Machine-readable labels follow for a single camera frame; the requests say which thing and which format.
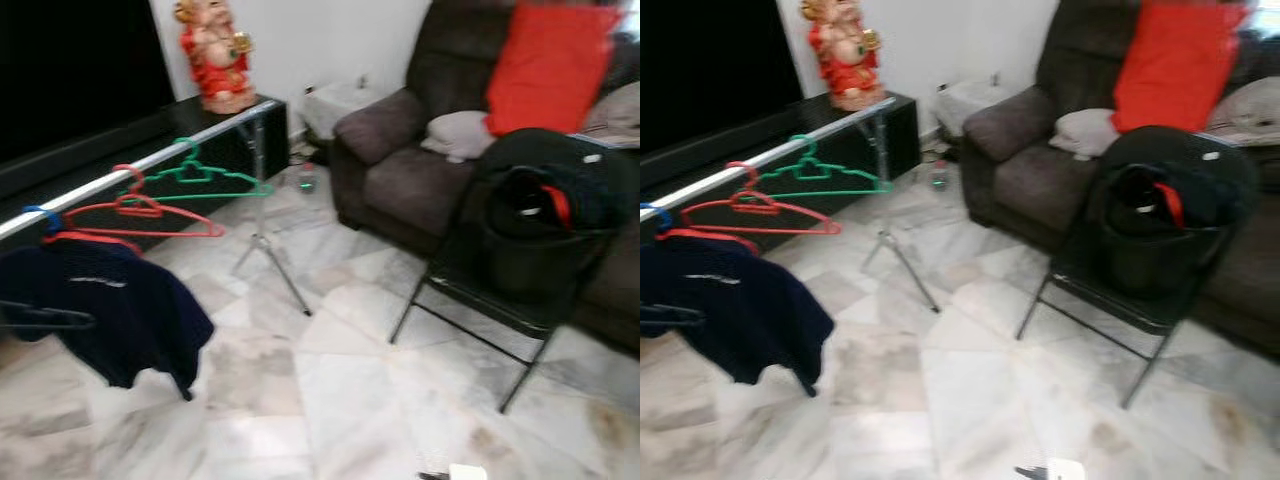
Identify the dark brown sofa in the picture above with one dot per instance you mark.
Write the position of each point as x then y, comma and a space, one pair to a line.
400, 170
1020, 170

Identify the silver metal clothes rack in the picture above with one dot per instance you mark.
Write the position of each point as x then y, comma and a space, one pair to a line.
150, 163
760, 160

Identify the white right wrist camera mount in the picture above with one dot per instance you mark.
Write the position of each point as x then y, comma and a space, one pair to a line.
1065, 470
468, 473

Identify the black folding chair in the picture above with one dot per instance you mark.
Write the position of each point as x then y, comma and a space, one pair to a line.
590, 160
1215, 160

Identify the green plastic hanger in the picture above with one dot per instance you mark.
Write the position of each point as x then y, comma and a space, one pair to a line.
200, 175
815, 170

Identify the red cushion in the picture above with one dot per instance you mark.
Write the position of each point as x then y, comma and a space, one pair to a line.
1180, 65
550, 70

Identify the light grey cushion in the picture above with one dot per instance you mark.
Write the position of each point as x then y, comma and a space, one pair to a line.
1085, 132
458, 135

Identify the black tv console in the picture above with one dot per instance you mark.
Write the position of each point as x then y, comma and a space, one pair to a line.
270, 130
900, 140

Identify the red hanger with blue hook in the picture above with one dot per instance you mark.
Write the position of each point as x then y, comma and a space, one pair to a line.
90, 238
700, 236

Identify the black plastic hanger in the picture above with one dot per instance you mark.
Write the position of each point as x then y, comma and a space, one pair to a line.
80, 320
690, 318

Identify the navy t-shirt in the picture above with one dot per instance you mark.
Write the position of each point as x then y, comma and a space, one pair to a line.
740, 310
120, 310

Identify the red plastic hanger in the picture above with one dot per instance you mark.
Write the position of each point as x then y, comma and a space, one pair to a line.
752, 200
135, 205

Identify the white covered stool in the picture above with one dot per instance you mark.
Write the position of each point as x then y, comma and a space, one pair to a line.
970, 103
335, 105

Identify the beige cushion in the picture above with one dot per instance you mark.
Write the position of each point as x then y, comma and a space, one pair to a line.
1245, 110
615, 110

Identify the red laughing buddha statue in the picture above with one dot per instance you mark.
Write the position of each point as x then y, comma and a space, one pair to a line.
215, 70
845, 65

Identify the black television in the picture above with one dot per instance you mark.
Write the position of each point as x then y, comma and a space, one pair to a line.
710, 70
80, 70

